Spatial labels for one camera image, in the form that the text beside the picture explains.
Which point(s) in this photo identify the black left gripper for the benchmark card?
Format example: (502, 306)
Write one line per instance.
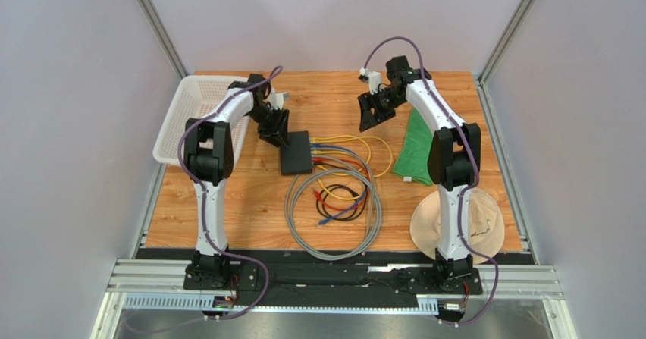
(277, 130)

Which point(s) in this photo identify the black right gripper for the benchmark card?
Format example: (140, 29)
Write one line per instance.
(376, 105)

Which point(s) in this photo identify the black network switch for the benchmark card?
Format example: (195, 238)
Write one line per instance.
(297, 157)

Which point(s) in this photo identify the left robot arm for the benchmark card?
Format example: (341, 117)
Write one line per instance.
(206, 154)

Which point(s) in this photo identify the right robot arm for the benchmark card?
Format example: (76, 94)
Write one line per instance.
(453, 161)

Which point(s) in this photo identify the green cloth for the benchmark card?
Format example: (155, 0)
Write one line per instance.
(412, 162)

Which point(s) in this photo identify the beige bucket hat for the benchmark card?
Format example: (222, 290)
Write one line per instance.
(486, 225)

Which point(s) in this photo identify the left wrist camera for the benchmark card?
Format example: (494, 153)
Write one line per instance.
(277, 100)

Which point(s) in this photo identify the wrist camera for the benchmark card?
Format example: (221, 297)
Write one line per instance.
(277, 100)
(372, 79)

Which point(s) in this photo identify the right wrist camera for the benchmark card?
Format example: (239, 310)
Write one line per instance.
(372, 79)

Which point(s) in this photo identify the aluminium frame rail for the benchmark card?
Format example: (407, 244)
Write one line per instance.
(158, 284)

